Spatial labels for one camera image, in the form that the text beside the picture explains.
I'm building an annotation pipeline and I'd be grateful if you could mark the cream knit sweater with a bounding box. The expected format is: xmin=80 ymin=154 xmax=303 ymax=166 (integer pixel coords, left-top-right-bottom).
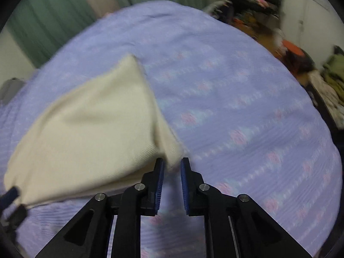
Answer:
xmin=4 ymin=54 xmax=181 ymax=209

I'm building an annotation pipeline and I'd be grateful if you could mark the grey padded headboard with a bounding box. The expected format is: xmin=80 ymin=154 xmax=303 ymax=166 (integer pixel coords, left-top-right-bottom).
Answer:
xmin=0 ymin=78 xmax=26 ymax=104

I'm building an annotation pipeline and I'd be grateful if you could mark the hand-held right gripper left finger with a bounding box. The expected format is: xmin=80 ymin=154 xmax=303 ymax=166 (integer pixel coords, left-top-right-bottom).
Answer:
xmin=35 ymin=158 xmax=165 ymax=258

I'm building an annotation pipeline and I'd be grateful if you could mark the orange stool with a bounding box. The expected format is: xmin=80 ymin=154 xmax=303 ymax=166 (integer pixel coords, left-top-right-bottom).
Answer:
xmin=281 ymin=40 xmax=305 ymax=57

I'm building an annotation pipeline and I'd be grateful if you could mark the green cloth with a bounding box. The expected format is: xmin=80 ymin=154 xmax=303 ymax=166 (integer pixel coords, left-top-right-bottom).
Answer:
xmin=322 ymin=54 xmax=344 ymax=97

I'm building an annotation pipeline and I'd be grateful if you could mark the floral quilt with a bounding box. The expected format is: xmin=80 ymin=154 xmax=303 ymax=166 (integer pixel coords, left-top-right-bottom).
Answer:
xmin=309 ymin=72 xmax=344 ymax=129

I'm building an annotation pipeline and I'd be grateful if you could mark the purple patterned bedspread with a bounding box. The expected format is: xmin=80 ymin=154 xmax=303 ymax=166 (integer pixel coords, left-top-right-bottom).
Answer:
xmin=0 ymin=0 xmax=343 ymax=258

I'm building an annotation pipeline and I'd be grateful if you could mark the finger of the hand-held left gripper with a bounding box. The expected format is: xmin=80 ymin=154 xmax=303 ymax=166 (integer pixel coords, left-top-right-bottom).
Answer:
xmin=0 ymin=187 xmax=21 ymax=208
xmin=0 ymin=204 xmax=28 ymax=233

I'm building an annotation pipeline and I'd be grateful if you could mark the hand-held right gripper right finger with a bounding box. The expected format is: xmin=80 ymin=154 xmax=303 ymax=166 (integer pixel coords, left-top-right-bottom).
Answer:
xmin=181 ymin=157 xmax=305 ymax=258

